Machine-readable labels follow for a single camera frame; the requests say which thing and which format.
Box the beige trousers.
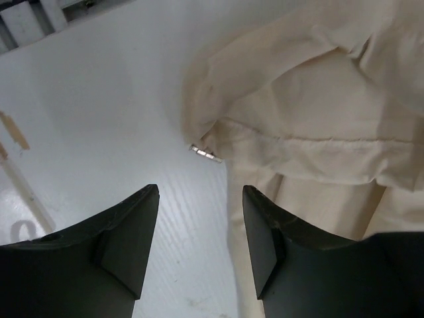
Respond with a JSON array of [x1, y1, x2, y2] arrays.
[[182, 1, 423, 317]]

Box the aluminium table edge rail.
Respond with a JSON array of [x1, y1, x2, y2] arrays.
[[1, 0, 128, 54]]

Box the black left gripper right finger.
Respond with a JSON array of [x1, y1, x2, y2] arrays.
[[242, 185, 423, 317]]

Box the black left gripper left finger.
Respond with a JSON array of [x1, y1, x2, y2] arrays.
[[1, 184, 160, 317]]

